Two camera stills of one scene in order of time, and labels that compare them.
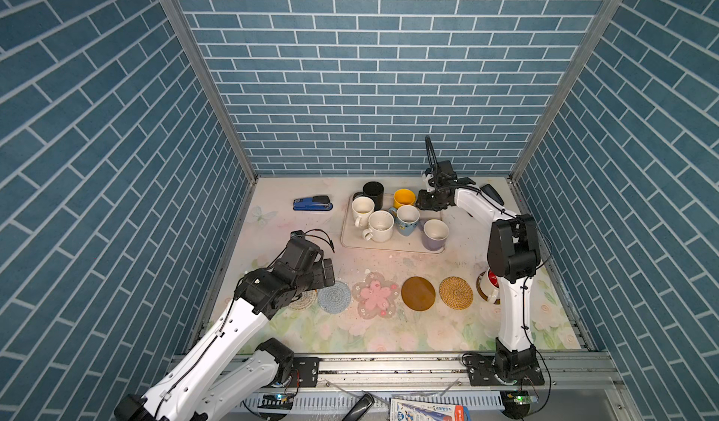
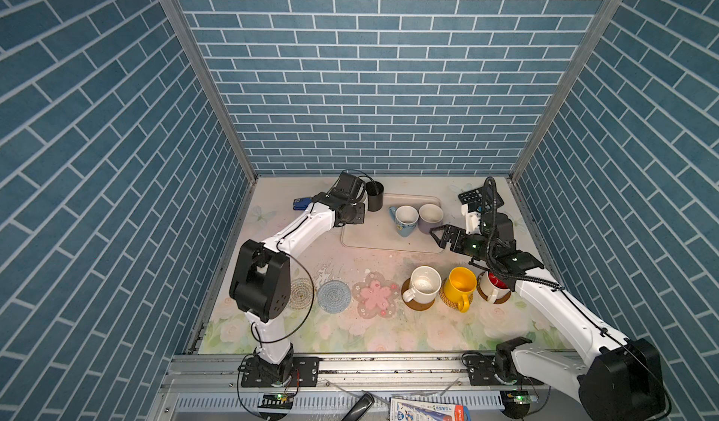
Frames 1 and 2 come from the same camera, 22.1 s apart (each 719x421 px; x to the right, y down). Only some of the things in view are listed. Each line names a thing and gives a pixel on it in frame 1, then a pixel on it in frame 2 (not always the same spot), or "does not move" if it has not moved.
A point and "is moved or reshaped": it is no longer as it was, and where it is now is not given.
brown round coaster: [418, 293] does not move
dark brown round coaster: [477, 287] does not move
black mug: [374, 190] does not move
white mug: [380, 224] -> [425, 283]
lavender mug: [435, 232] is moved or reshaped
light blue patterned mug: [406, 218] does not move
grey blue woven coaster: [335, 298] does not move
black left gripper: [320, 279] -> [359, 211]
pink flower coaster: [376, 297] does not move
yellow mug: [403, 196] -> [460, 284]
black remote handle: [359, 409] does not move
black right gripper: [421, 202] -> [449, 232]
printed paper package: [403, 410] does not move
